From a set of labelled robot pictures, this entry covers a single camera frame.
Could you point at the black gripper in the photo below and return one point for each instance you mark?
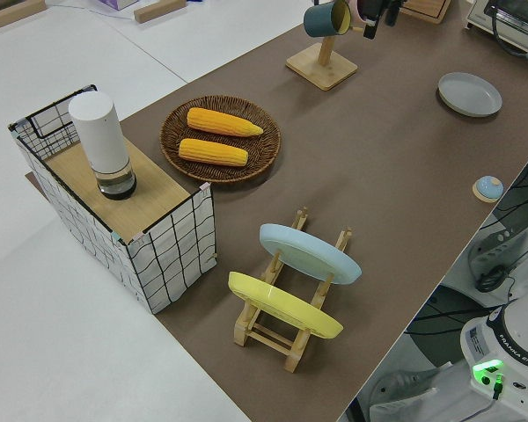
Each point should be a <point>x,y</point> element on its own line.
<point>376,8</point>

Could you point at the gray plate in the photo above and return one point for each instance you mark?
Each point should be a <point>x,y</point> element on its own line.
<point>468,94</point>

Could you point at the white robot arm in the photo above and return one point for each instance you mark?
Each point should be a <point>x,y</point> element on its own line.
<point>523,334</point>

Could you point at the light blue plate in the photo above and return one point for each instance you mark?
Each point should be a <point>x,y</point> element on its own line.
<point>308,250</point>

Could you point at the yellow plate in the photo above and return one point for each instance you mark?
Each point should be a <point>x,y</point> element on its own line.
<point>281,303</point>

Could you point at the wooden plate rack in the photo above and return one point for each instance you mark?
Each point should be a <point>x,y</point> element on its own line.
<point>268,336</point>

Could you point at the pink mug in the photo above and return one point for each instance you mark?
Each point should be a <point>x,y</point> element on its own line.
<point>357,9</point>

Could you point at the wooden bread box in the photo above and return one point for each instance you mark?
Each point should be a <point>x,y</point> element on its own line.
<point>427,9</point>

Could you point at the dark teal mug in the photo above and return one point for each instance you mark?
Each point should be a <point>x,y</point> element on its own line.
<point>319,19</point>

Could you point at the wooden mug tree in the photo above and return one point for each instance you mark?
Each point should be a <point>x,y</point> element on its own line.
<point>325,70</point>

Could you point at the white toaster oven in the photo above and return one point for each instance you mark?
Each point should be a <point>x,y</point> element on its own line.
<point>481,13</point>

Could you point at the brown table mat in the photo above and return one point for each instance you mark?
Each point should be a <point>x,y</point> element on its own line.
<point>334,140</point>

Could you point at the yellow corn cob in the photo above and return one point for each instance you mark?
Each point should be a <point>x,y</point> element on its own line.
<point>220,121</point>
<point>211,151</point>

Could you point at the blue service bell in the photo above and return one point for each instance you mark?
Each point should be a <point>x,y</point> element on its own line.
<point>488,186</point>

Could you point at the brown wicker basket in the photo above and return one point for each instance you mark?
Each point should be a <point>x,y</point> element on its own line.
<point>220,173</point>

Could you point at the wooden block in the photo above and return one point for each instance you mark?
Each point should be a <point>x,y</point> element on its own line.
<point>158,9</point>
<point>13,13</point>

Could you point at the white power strip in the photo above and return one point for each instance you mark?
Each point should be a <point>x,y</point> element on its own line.
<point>497,246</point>

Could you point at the purple tissue box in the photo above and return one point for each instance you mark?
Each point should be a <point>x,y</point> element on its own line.
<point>116,3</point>

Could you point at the black power plug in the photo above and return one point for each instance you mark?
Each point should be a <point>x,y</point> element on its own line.
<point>490,280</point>

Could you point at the white cylindrical bottle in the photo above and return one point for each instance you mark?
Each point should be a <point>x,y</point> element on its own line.
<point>101,136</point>

